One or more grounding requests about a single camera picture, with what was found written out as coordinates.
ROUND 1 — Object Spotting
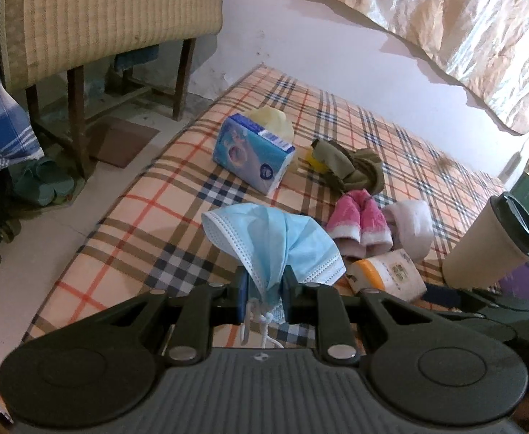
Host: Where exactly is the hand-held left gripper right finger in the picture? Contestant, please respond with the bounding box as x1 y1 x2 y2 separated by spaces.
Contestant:
281 270 448 368

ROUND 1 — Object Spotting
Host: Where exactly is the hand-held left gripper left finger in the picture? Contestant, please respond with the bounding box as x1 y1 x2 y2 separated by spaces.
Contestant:
72 266 252 369

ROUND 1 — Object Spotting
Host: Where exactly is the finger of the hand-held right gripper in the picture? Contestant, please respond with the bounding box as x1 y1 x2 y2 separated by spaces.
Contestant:
422 282 502 310

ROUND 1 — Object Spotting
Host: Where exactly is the beige cup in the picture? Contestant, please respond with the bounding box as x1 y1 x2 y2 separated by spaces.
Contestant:
442 196 529 291

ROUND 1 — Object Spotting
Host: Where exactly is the blue face mask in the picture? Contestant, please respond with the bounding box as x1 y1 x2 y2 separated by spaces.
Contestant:
201 203 347 324

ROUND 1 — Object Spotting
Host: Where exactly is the white sock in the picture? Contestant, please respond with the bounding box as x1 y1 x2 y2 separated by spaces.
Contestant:
383 200 435 264

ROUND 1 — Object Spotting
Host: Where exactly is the black cup lid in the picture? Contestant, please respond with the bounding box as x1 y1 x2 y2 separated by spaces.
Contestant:
490 191 529 255

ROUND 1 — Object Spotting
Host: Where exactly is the purple tissue pack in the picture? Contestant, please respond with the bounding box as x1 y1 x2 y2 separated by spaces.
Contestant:
495 244 529 310

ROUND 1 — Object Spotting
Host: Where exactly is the white bottle with orange cap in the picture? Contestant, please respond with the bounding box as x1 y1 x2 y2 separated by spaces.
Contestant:
346 248 428 303

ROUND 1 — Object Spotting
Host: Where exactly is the pink sock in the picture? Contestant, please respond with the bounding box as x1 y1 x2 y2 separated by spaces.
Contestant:
327 190 363 256
358 193 394 254

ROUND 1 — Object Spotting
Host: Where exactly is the plaid bed sheet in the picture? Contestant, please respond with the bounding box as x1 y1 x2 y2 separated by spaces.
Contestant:
20 65 510 351

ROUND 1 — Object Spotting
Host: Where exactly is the small yellow plastic item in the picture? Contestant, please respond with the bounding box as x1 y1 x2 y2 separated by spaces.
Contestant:
303 145 329 173

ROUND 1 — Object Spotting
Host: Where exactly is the blue tissue pack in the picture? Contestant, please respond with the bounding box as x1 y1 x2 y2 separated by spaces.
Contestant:
213 114 297 193

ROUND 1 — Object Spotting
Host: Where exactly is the olive green sock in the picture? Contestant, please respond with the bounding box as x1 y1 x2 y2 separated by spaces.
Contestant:
351 149 385 193
310 139 361 193

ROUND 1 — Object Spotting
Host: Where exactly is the brown floor mat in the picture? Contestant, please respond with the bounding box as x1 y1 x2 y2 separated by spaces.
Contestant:
87 115 161 169

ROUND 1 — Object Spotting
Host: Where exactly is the green slipper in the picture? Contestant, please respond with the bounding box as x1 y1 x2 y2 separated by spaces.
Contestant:
13 158 68 200
29 174 76 207

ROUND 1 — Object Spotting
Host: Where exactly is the wooden chair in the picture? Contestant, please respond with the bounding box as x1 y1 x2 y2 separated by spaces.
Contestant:
24 38 198 182

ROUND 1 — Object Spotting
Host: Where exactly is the cream curtain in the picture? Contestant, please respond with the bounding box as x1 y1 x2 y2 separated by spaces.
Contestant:
271 0 529 135

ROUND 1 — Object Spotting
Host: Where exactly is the woven straw mat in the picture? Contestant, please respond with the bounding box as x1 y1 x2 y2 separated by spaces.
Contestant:
0 0 226 92

